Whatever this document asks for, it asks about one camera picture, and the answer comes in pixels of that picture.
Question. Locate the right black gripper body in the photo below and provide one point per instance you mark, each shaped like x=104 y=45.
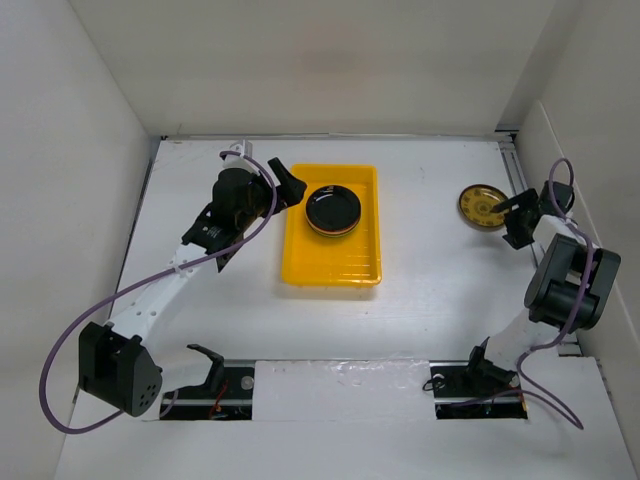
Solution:
x=517 y=233

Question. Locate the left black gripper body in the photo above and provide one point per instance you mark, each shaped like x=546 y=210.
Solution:
x=261 y=204

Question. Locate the black plate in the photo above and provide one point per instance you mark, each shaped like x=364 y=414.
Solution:
x=333 y=206

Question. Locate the brown gold plate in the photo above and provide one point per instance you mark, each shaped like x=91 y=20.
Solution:
x=476 y=203

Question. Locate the orange plate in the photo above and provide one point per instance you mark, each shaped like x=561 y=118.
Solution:
x=333 y=232

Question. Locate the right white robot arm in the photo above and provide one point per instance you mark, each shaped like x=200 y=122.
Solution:
x=568 y=291

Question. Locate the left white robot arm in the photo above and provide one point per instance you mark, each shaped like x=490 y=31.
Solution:
x=115 y=359

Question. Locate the yellow plastic bin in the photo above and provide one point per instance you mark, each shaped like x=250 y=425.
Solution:
x=353 y=260

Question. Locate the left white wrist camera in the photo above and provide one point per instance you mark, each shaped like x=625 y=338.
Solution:
x=236 y=155

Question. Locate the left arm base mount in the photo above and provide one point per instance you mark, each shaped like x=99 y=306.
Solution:
x=231 y=400

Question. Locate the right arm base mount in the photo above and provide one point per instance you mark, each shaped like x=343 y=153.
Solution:
x=460 y=397

